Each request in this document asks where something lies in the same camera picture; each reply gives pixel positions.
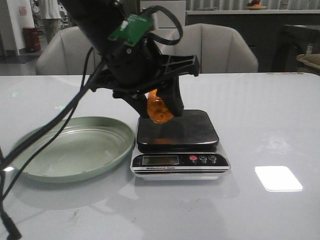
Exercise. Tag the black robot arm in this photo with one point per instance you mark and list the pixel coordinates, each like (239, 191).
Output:
(99, 18)

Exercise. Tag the grey chair left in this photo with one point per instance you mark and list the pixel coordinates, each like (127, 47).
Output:
(65, 54)

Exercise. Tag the green circuit board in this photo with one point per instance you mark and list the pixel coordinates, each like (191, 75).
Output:
(131, 30)

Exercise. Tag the light green plate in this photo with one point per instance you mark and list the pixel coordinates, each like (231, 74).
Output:
(86, 147)

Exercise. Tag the grey chair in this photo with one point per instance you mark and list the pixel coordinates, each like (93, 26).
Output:
(219, 49)
(65, 54)

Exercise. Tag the fruit bowl on counter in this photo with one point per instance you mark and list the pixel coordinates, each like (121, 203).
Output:
(254, 5)

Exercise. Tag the digital kitchen scale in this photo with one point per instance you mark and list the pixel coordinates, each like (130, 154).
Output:
(184, 148)

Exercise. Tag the person in background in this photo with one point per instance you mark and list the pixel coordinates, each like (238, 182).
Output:
(50, 15)

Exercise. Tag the orange corn cob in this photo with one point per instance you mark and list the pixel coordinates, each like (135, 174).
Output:
(157, 109)

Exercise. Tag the dark counter with white top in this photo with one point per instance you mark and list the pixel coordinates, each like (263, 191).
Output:
(276, 37)

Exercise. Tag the beige cushion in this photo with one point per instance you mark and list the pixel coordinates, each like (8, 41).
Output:
(309, 63)

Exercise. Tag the grey chair right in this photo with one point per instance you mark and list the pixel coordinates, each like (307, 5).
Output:
(219, 49)

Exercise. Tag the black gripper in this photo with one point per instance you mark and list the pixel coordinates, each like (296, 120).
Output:
(132, 71)

